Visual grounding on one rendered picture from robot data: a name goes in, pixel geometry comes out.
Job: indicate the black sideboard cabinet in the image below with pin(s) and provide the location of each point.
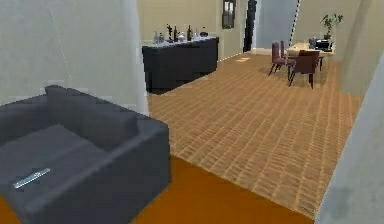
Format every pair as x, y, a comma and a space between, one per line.
181, 63

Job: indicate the white bowl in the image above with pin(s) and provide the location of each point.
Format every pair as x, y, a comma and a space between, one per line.
181, 38

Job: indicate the dark green bottle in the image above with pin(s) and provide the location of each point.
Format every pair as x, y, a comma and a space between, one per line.
175, 34
189, 34

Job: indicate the dark round pot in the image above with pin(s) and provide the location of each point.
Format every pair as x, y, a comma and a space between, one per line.
203, 33

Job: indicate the clear glass bottle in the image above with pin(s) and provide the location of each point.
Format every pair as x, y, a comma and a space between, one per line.
155, 37
161, 38

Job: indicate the dark plant sprig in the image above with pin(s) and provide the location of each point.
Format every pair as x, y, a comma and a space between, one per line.
169, 32

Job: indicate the dark red dining chair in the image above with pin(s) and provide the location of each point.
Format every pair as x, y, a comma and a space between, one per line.
283, 50
277, 56
305, 65

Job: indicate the dark grey armchair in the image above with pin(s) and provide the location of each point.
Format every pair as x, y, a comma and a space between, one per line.
100, 160

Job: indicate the black room door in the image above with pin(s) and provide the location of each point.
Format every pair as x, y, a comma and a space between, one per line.
250, 25

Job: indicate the pale wooden dining table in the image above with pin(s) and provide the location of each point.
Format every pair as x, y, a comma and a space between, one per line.
301, 47

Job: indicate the green house plant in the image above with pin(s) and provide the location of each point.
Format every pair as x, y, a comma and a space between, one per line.
330, 24

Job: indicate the grey remote control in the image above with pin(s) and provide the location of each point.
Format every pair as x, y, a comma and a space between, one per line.
32, 178

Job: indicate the dark framed wall picture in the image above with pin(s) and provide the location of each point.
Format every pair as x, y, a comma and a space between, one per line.
228, 14

